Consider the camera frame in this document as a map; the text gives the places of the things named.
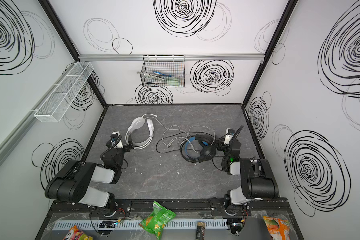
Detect white headphones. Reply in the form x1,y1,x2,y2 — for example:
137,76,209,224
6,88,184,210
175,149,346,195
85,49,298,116
125,113,159,150

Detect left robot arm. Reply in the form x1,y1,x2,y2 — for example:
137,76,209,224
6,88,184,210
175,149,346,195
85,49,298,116
45,132,134,213

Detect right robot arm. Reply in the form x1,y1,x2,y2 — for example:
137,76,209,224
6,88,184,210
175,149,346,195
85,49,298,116
217,135,279,211

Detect black blue headphones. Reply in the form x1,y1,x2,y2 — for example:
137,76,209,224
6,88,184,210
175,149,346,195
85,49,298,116
155,132,217,163

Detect green snack bag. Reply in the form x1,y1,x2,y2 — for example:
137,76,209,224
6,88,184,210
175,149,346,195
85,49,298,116
139,201,176,240

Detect colourful snack packet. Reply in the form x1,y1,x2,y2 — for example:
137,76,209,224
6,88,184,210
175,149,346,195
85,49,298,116
63,226,93,240

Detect dark can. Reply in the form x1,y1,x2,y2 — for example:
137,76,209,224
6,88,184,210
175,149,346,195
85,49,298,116
195,222,206,240

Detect orange snack bag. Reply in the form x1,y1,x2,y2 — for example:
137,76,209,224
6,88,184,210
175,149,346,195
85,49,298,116
263,216,290,240

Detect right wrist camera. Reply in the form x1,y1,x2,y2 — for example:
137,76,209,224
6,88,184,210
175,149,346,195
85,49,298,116
224,128,235,145

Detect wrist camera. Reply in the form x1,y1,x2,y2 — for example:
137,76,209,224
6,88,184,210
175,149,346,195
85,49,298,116
111,132,123,148
224,128,235,145

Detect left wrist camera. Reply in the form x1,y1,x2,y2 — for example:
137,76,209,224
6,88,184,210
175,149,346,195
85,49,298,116
111,132,123,148

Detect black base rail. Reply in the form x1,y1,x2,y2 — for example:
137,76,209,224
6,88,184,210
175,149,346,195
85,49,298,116
49,197,292,217

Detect clear wall shelf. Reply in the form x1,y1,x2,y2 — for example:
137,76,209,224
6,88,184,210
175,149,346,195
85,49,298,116
34,62,94,123

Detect white slotted cable duct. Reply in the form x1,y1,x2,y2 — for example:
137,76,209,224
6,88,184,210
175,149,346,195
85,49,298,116
52,219,229,232

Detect black wire basket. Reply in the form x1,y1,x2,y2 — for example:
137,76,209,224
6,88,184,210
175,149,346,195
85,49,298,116
137,60,186,88

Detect aluminium wall rail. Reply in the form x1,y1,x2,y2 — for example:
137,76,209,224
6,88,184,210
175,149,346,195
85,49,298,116
79,53,265,62

